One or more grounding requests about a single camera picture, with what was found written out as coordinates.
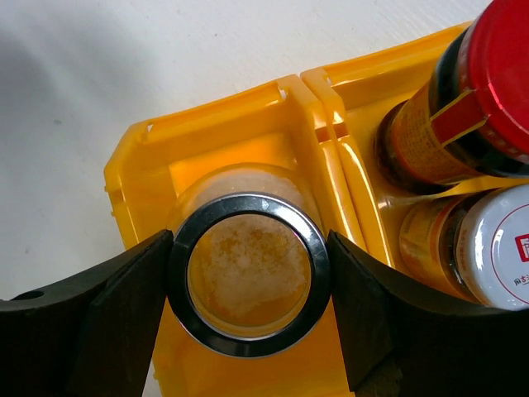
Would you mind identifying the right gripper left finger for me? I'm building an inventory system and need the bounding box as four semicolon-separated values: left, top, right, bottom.
1;230;173;396

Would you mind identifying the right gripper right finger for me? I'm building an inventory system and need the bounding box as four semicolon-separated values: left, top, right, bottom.
327;232;528;396

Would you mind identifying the white-lid sauce jar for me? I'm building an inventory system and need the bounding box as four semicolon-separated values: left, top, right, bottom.
398;184;528;310

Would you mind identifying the clear glass jar steel lid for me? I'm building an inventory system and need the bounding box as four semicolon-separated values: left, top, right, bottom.
165;163;331;358

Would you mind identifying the red-lid sauce jar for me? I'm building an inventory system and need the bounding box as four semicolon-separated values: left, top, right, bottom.
374;0;528;195

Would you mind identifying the yellow four-compartment plastic tray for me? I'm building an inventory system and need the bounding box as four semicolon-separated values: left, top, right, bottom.
104;22;528;396

